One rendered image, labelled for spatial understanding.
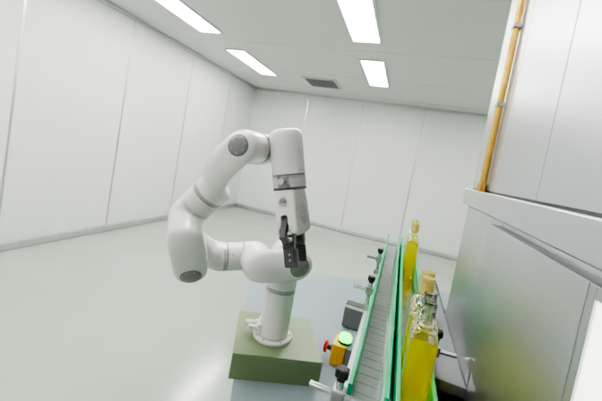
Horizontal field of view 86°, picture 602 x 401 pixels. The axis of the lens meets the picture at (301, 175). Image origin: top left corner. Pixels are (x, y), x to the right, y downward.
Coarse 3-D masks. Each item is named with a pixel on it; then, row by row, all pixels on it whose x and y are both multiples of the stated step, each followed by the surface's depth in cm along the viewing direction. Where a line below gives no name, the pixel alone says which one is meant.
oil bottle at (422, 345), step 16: (416, 320) 72; (416, 336) 68; (432, 336) 67; (416, 352) 68; (432, 352) 67; (416, 368) 68; (432, 368) 67; (400, 384) 70; (416, 384) 68; (400, 400) 69; (416, 400) 68
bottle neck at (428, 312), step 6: (426, 300) 71; (426, 306) 69; (432, 306) 68; (426, 312) 69; (432, 312) 69; (420, 318) 70; (426, 318) 69; (432, 318) 69; (426, 324) 69; (432, 324) 69
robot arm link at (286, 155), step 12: (276, 132) 70; (288, 132) 69; (300, 132) 72; (276, 144) 70; (288, 144) 69; (300, 144) 71; (276, 156) 70; (288, 156) 69; (300, 156) 70; (276, 168) 70; (288, 168) 69; (300, 168) 70
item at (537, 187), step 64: (512, 0) 121; (576, 0) 65; (512, 64) 103; (576, 64) 59; (512, 128) 90; (576, 128) 55; (512, 192) 79; (576, 192) 51; (576, 256) 43; (448, 320) 121
